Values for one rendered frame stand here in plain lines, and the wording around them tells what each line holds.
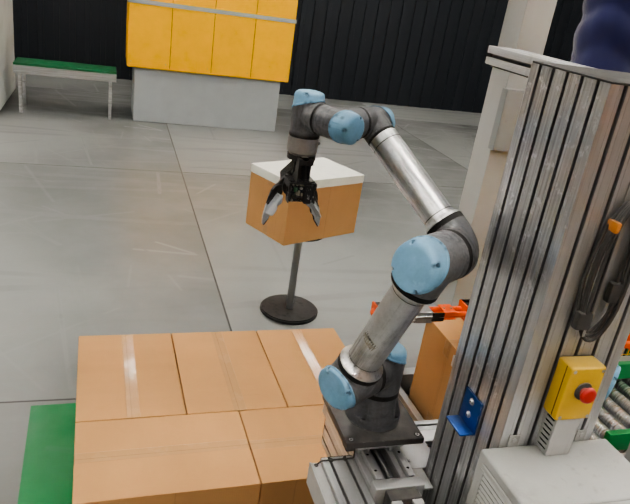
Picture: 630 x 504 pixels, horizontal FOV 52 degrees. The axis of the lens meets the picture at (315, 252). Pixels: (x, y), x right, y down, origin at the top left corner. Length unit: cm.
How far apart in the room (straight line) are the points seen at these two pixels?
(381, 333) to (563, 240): 45
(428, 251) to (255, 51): 813
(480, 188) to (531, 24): 81
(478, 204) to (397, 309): 208
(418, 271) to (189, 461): 129
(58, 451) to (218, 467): 111
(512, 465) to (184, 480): 118
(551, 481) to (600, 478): 12
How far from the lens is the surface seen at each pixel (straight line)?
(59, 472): 319
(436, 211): 152
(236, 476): 235
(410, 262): 138
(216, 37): 925
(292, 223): 391
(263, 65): 941
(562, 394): 149
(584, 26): 234
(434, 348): 262
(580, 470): 159
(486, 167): 343
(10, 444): 337
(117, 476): 234
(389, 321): 148
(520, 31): 335
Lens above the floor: 212
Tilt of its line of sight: 23 degrees down
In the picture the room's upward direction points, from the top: 9 degrees clockwise
